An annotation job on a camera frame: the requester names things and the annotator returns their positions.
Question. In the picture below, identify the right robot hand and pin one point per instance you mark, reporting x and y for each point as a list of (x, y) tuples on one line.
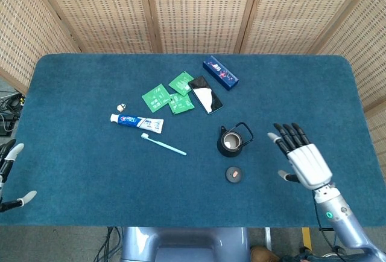
[(307, 165)]

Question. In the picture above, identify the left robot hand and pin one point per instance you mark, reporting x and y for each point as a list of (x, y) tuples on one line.
[(9, 154)]

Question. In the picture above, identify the black teapot lid orange knob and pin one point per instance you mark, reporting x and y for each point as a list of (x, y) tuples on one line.
[(230, 179)]

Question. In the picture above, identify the blue fabric tablecloth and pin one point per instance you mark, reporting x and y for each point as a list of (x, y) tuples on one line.
[(90, 168)]

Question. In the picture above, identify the metal table leg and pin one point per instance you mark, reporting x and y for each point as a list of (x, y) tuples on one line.
[(267, 238)]

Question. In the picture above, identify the brown shoe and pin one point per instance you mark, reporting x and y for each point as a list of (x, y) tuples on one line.
[(262, 254)]

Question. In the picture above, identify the black smartphone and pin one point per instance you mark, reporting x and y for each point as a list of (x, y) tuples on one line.
[(205, 96)]

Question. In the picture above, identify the dark blue printed box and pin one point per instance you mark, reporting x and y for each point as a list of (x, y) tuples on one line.
[(220, 72)]

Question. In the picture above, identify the blue white toothpaste tube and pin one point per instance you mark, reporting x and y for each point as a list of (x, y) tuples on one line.
[(135, 121)]

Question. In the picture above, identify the crumpled green sachet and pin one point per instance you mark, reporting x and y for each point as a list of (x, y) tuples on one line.
[(181, 104)]

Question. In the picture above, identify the light blue toothbrush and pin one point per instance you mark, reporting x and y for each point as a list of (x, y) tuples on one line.
[(163, 145)]

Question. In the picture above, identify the grey blue robot torso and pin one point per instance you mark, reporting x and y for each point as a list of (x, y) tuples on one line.
[(181, 244)]

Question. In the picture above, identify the green sachet with torn corner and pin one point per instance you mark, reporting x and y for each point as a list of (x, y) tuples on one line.
[(180, 83)]

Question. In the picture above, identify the large green sachet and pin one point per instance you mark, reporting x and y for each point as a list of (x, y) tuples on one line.
[(155, 97)]

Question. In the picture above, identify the woven bamboo folding screen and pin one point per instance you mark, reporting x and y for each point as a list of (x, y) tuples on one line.
[(196, 8)]

